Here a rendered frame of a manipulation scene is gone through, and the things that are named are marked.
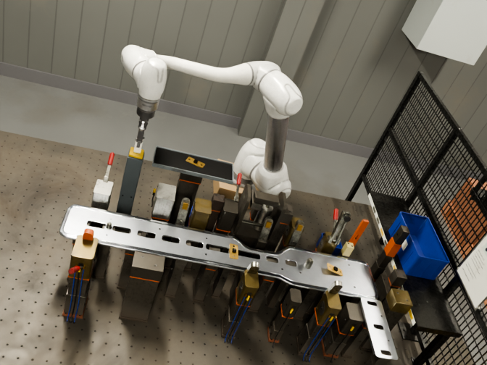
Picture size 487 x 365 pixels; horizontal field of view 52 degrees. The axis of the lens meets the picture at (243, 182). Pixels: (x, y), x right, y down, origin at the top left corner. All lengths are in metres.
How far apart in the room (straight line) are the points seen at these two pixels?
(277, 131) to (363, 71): 2.58
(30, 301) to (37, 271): 0.15
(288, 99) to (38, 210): 1.29
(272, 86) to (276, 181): 0.58
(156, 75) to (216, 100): 2.79
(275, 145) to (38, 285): 1.22
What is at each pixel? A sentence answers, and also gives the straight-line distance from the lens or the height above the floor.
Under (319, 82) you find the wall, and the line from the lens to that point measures 4.81.
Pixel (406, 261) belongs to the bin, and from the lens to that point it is 2.48.
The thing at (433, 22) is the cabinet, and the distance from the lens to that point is 4.41.
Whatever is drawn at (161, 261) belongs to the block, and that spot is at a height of 1.03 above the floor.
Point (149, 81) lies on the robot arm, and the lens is 2.02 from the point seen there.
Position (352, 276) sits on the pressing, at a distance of 2.34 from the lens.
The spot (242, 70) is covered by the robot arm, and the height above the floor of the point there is 1.57.
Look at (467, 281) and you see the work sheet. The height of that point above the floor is 1.18.
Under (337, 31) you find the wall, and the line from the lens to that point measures 4.63.
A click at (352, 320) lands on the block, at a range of 2.20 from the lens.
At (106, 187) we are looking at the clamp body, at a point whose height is 1.06.
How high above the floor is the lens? 2.49
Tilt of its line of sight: 36 degrees down
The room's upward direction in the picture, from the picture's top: 22 degrees clockwise
